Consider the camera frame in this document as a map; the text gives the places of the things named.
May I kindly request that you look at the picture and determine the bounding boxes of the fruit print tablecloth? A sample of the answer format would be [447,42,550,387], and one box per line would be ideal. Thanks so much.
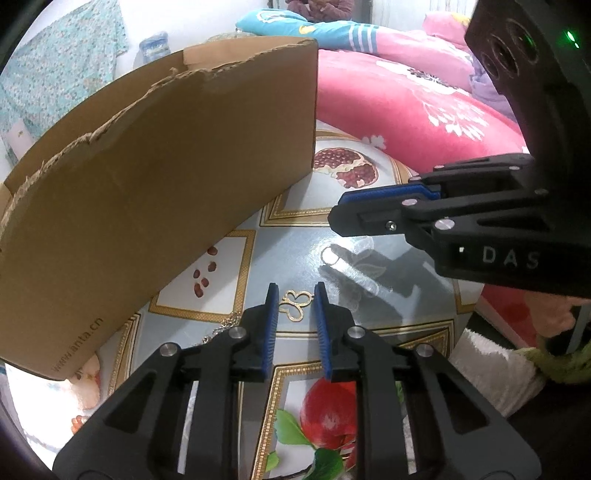
[7,129,485,480]

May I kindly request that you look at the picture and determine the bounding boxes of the white fleece garment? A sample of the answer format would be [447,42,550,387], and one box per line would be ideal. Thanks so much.
[450,328,546,418]

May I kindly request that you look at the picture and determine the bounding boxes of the person's right hand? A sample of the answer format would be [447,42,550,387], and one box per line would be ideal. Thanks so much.
[524,291,578,337]

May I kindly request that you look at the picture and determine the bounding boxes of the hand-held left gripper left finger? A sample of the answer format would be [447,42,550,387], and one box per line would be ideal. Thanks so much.
[53,282,280,480]

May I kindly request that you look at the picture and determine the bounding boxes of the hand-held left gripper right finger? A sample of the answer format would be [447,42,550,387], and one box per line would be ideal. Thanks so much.
[314,282,542,480]

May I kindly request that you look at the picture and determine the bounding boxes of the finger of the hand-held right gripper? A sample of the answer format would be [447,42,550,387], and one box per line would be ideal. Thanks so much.
[339,154,539,206]
[329,189,552,245]

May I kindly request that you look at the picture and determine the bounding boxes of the pink floral quilt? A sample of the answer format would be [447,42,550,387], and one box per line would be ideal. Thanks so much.
[316,11,536,181]

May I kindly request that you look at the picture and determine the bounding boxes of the blue water bottle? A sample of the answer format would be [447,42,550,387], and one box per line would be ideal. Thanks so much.
[139,31,169,63]

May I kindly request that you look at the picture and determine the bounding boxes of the thin gold chain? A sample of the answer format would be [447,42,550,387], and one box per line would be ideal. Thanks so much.
[201,311,242,344]

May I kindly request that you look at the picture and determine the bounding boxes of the gold butterfly pendant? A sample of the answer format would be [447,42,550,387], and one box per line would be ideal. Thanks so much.
[279,290,315,320]

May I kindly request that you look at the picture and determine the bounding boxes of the lilac cloth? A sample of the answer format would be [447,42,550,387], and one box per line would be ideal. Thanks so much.
[471,60,515,121]

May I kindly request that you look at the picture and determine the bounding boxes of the green fleece garment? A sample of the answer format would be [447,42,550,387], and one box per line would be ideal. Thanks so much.
[512,332,591,384]

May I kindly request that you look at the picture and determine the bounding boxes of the brown cardboard box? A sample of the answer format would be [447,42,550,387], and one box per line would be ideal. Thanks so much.
[0,37,319,381]

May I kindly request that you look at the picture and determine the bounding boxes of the blue quilt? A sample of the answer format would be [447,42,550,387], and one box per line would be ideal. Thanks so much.
[235,8,393,58]

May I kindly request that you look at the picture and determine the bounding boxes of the teal floral cloth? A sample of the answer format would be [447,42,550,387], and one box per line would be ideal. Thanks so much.
[0,0,127,162]

